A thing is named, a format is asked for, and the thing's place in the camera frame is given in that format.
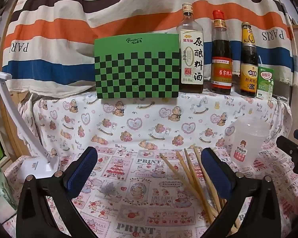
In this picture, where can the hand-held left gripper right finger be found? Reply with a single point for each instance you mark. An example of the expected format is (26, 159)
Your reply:
(217, 173)

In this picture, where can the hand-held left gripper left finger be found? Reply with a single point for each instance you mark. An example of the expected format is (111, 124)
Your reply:
(82, 171)

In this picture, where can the translucent plastic cup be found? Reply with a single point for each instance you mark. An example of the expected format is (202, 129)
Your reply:
(248, 141)

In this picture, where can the red cartoon print cloth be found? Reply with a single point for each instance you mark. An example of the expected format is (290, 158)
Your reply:
(139, 191)

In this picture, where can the green drink carton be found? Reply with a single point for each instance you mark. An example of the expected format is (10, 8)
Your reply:
(265, 84)

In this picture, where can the bear print cloth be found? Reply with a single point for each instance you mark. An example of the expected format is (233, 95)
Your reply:
(144, 121)

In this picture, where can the yellow-labelled dark sauce bottle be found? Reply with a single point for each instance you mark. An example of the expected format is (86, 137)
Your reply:
(248, 74)

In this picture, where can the teal patterned bag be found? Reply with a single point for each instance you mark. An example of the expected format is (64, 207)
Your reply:
(0, 186)

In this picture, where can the white desk lamp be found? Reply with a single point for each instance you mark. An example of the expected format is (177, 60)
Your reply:
(12, 109)

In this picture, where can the red-capped dark sauce bottle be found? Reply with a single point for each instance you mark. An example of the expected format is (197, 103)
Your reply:
(221, 67)

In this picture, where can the green checkered box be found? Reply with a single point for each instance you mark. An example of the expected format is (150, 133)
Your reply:
(136, 74)

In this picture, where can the clear cooking wine bottle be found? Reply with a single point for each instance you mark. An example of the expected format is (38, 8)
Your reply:
(191, 62)

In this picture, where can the striped backdrop cloth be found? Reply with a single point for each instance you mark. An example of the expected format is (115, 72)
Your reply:
(114, 12)

